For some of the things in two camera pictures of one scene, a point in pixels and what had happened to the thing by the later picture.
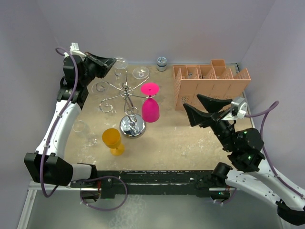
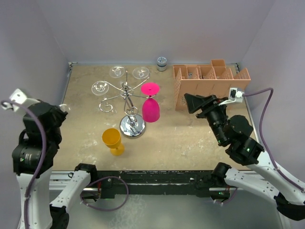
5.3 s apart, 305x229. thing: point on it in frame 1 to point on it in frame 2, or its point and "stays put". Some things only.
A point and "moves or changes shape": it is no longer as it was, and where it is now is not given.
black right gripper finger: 196,116 to 193,102
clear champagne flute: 100,88 stays put
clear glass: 85,133 moves or changes shape
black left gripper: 102,63 to 61,115
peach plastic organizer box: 216,80 stays put
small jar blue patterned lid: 161,65 stays put
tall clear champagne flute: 140,72 stays put
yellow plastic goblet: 111,138 stays put
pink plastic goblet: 150,111 stays put
